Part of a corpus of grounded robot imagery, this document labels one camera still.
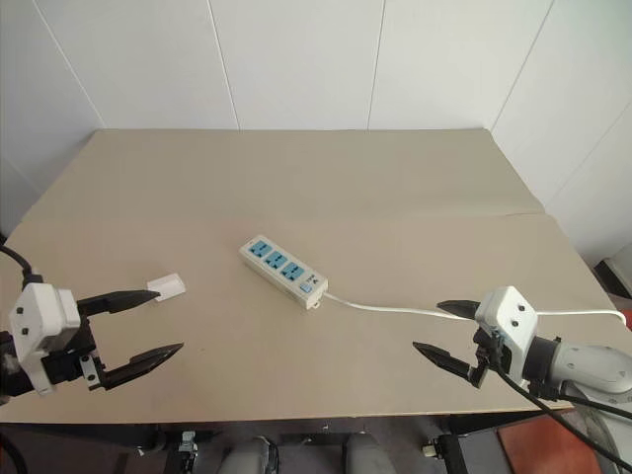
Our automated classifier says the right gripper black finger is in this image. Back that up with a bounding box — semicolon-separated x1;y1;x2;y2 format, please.
411;341;476;385
435;297;481;323

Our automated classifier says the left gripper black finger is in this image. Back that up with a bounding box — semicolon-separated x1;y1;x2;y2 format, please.
101;342;186;392
76;289;162;319

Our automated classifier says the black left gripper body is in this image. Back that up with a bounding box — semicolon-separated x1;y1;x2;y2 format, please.
40;319;108;393

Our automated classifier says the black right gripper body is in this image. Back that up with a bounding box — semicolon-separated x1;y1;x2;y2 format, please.
470;326;511;392

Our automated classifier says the white plug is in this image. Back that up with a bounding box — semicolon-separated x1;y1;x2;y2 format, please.
146;271;187;301

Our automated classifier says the white power strip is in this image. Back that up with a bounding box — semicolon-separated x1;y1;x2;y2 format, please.
238;236;329;313

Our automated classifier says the orange-red floor panel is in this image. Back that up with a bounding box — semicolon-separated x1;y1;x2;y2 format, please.
496;413;632;474

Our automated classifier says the grey rounded shape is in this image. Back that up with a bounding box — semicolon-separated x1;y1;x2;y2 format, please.
342;433;392;474
222;434;280;474

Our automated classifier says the black box beside table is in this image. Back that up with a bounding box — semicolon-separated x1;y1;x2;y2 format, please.
591;255;632;300

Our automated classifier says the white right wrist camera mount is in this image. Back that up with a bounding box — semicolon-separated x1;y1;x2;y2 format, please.
472;284;540;382

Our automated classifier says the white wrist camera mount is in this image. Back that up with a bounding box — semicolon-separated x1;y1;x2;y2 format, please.
472;284;540;382
8;282;82;396

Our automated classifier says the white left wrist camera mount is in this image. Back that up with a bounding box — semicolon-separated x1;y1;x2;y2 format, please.
8;282;82;396

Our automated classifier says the white power cable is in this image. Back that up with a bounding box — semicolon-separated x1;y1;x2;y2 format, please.
321;290;629;328

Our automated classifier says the black table frame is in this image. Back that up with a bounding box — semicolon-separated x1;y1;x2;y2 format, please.
0;413;549;474

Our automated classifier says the black cable under table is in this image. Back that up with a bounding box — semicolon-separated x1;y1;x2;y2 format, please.
0;427;29;474

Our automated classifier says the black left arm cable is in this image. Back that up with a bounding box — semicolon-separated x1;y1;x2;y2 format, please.
0;244;46;286

